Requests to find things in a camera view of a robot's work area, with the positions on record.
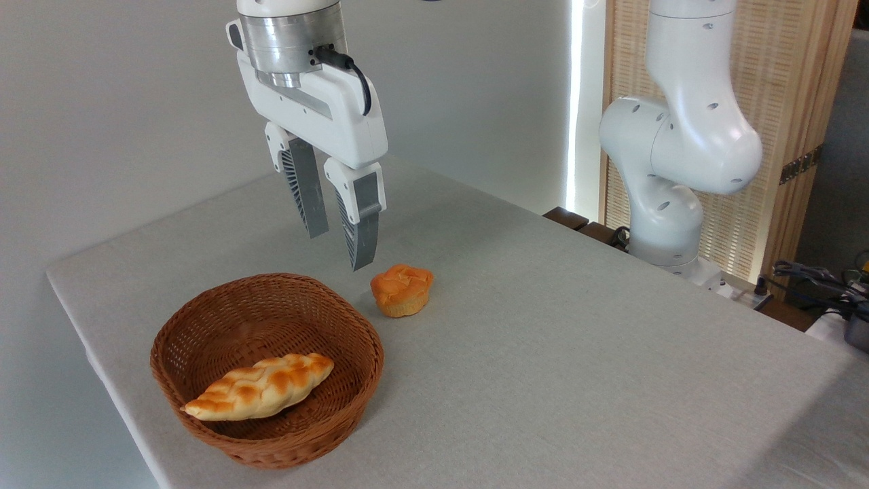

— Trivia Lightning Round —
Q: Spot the grey tablecloth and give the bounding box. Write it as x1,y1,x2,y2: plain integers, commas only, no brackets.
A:
46,153,869,489

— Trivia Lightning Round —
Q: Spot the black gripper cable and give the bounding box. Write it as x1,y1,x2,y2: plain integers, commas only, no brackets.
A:
313,46,373,117

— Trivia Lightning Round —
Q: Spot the round orange muffin bread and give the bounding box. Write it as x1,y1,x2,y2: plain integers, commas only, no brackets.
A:
370,264,435,319

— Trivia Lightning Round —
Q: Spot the dark brown wooden block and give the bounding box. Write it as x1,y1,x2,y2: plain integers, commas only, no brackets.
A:
543,206,590,232
577,221,630,253

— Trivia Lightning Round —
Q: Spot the long braided bread loaf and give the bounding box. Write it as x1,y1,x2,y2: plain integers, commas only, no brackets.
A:
185,352,335,422

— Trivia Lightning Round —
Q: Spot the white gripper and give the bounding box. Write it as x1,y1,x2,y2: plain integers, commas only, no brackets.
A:
236,51,390,272

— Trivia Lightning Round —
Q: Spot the dark metal screen hinge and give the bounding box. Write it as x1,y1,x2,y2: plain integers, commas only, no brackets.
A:
779,145,824,185

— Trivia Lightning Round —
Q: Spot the grey metal container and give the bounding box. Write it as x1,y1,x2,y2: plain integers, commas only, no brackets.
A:
844,314,869,354

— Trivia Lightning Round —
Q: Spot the black cable bundle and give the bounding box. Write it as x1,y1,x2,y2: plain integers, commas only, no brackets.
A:
757,251,869,321

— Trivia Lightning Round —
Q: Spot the brown wicker basket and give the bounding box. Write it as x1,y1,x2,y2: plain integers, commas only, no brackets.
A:
150,273,385,470

